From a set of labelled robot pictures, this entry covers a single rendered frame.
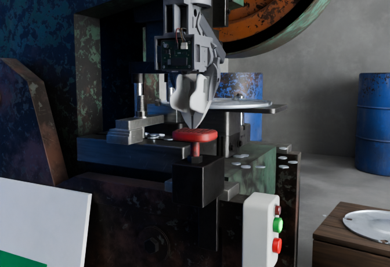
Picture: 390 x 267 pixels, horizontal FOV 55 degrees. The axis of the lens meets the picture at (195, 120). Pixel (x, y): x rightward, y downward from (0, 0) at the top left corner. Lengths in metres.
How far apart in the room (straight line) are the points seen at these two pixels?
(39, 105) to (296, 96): 3.55
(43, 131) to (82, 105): 0.11
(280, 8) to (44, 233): 0.95
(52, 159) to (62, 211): 0.13
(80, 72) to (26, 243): 0.44
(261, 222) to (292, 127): 3.66
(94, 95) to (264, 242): 0.59
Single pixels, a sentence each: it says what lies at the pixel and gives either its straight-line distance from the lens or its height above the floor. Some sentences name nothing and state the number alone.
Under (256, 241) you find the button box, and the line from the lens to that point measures 0.72.
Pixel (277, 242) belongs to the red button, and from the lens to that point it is 0.74.
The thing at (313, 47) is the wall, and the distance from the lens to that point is 4.27.
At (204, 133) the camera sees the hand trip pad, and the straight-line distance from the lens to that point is 0.62.
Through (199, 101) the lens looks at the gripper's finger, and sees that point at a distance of 0.61.
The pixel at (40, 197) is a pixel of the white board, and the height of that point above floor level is 0.56.
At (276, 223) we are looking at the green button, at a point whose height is 0.59.
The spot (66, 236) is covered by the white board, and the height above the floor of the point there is 0.49.
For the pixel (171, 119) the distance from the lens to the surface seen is 0.97.
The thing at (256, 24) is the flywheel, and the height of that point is 1.02.
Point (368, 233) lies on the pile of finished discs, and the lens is 1.37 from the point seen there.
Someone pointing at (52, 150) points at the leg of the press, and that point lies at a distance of 1.00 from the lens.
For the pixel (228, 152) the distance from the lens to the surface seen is 0.94.
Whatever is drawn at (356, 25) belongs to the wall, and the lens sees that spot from 4.24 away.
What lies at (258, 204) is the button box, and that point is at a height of 0.62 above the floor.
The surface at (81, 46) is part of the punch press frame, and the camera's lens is 1.01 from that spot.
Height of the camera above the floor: 0.85
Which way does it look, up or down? 7 degrees down
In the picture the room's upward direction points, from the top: straight up
